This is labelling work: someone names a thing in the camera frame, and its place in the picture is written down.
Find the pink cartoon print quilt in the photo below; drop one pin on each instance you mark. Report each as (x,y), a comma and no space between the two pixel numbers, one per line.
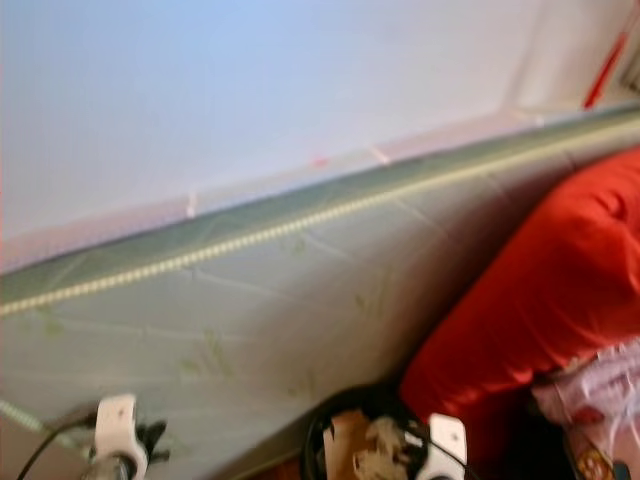
(590,400)

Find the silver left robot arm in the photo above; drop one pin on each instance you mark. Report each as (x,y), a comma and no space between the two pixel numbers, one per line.
(108,468)

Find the black round bin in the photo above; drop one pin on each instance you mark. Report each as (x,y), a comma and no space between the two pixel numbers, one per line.
(313,430)

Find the green and white quilted mattress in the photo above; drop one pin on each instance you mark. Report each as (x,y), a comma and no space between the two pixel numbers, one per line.
(260,310)

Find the brown cardboard piece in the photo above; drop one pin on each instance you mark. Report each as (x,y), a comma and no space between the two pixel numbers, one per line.
(345,440)

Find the crumpled white paper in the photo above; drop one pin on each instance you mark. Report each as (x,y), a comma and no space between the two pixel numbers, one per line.
(388,440)

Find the pink wrapped bed board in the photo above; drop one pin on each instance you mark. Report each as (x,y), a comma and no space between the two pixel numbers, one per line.
(260,187)

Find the red sofa cushion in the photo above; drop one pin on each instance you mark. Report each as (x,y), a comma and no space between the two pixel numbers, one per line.
(540,290)

